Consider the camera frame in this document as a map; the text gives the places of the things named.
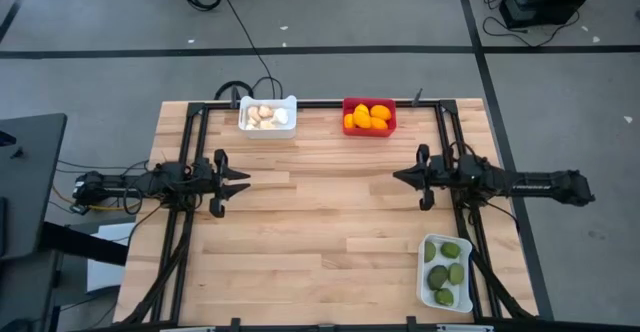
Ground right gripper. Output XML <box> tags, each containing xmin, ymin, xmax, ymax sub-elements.
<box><xmin>392</xmin><ymin>143</ymin><xmax>454</xmax><ymax>212</ymax></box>

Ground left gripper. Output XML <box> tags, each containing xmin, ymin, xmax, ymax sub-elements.
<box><xmin>192</xmin><ymin>148</ymin><xmax>252</xmax><ymax>219</ymax></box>

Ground red plastic basket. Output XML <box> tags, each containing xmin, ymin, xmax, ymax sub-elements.
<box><xmin>341</xmin><ymin>96</ymin><xmax>398</xmax><ymax>138</ymax></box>

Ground white plastic basket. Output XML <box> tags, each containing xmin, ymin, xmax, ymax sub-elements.
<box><xmin>237</xmin><ymin>94</ymin><xmax>298</xmax><ymax>140</ymax></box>

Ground white plastic tray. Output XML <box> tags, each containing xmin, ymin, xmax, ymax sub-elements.
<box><xmin>416</xmin><ymin>233</ymin><xmax>475</xmax><ymax>314</ymax></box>

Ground white board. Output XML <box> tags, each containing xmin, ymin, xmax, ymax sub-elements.
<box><xmin>86</xmin><ymin>221</ymin><xmax>136</xmax><ymax>294</ymax></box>

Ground black desk base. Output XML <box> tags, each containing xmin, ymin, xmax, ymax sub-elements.
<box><xmin>0</xmin><ymin>220</ymin><xmax>129</xmax><ymax>332</ymax></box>

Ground black side desk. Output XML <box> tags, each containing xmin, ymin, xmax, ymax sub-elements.
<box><xmin>0</xmin><ymin>113</ymin><xmax>68</xmax><ymax>261</ymax></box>

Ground looped black cable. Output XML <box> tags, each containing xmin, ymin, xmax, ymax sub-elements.
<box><xmin>213</xmin><ymin>79</ymin><xmax>255</xmax><ymax>102</ymax></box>
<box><xmin>250</xmin><ymin>75</ymin><xmax>284</xmax><ymax>100</ymax></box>

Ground yellow supply cable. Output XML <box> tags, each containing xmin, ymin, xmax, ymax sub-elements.
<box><xmin>50</xmin><ymin>185</ymin><xmax>146</xmax><ymax>213</ymax></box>

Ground long black floor cable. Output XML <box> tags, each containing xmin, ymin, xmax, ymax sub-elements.
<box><xmin>219</xmin><ymin>0</ymin><xmax>277</xmax><ymax>99</ymax></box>

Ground black arm supply cables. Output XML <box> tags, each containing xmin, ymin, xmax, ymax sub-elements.
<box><xmin>53</xmin><ymin>158</ymin><xmax>151</xmax><ymax>209</ymax></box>

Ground tangled black floor cables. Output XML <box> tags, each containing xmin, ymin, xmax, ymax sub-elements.
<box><xmin>481</xmin><ymin>0</ymin><xmax>581</xmax><ymax>49</ymax></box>

